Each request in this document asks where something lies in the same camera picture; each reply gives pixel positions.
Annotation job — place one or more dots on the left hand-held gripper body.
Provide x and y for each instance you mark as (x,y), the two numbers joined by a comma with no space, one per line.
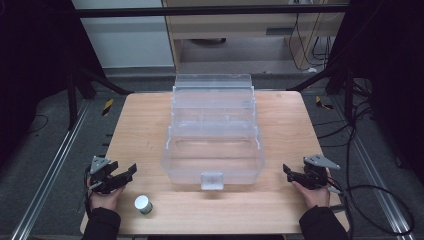
(101,176)

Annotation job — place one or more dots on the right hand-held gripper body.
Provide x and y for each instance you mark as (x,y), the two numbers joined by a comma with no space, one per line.
(315,171)

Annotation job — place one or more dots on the clear plastic tiered storage box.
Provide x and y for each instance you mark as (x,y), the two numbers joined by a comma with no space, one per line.
(213,133)

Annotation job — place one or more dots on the person's left hand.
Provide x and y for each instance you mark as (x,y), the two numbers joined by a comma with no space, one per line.
(105,197)

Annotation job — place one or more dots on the person's right hand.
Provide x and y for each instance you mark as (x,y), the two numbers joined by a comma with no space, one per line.
(315,196)

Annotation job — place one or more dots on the yellow black floor tape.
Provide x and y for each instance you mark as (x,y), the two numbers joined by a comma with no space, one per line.
(107,107)
(322,103)

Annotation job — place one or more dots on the black metal stand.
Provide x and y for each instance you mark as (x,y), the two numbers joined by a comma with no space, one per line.
(80,83)
(336,86)

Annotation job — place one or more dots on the white cabinet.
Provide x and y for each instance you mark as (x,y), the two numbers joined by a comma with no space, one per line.
(123,36)

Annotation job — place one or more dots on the wooden desk with shelf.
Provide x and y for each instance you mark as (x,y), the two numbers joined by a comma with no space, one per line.
(246,31)

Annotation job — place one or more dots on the black horizontal bar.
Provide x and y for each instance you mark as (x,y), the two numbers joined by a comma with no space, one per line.
(210,10)

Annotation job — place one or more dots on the aluminium floor rail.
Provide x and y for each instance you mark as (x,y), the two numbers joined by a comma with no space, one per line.
(46,173)
(376,176)

